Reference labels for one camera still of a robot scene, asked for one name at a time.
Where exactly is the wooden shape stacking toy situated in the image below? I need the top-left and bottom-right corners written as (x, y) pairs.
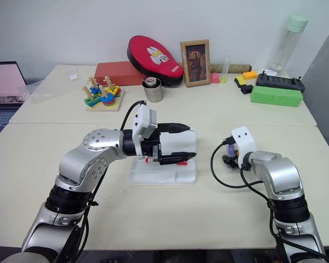
top-left (81, 76), bottom-right (126, 112)

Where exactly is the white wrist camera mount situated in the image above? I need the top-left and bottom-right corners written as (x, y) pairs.
top-left (231, 126), bottom-right (257, 165)
top-left (132, 104), bottom-right (158, 161)

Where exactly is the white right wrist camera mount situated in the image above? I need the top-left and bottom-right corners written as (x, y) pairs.
top-left (231, 126), bottom-right (257, 165)

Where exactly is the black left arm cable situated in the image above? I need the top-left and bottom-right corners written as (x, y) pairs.
top-left (78, 100), bottom-right (147, 263)

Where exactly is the clear plastic bag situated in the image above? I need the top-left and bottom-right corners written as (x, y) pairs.
top-left (17, 78), bottom-right (57, 104)

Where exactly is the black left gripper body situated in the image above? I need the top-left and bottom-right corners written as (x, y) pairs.
top-left (141, 127), bottom-right (162, 165)

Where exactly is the red marker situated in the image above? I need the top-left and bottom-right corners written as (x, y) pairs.
top-left (144, 158), bottom-right (188, 167)

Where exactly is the red black oval case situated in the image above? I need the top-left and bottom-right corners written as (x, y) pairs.
top-left (126, 35), bottom-right (185, 88)

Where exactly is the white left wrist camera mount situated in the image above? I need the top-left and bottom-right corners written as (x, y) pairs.
top-left (132, 104), bottom-right (158, 161)

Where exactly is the clear tube with yellow liquid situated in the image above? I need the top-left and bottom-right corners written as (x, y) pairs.
top-left (220, 56), bottom-right (231, 84)

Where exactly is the orange toy brick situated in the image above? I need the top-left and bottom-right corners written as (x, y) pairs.
top-left (242, 70), bottom-right (259, 81)

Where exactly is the black remote controller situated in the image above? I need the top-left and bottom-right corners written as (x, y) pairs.
top-left (256, 70), bottom-right (306, 94)

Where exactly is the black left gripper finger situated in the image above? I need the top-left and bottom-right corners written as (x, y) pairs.
top-left (157, 123), bottom-right (192, 135)
top-left (160, 152), bottom-right (197, 166)

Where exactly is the open laptop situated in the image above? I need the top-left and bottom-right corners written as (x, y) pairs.
top-left (0, 61), bottom-right (27, 129)

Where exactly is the white plastic pencil case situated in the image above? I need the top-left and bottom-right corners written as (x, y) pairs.
top-left (128, 128), bottom-right (198, 185)

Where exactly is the wooden framed portrait picture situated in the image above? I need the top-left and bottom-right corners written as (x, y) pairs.
top-left (179, 39), bottom-right (212, 88)

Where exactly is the brown rolled cylinder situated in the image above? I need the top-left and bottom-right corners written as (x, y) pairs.
top-left (210, 63), bottom-right (253, 74)

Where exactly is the metal cup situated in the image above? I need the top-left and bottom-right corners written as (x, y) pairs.
top-left (141, 77), bottom-right (166, 103)

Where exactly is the green rectangular block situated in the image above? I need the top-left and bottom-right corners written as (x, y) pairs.
top-left (250, 85), bottom-right (303, 108)

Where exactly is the red rectangular block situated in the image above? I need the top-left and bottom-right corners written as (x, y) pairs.
top-left (94, 61), bottom-right (145, 87)

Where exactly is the clear bottle green lid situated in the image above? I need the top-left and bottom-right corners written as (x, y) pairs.
top-left (268, 14), bottom-right (310, 73)

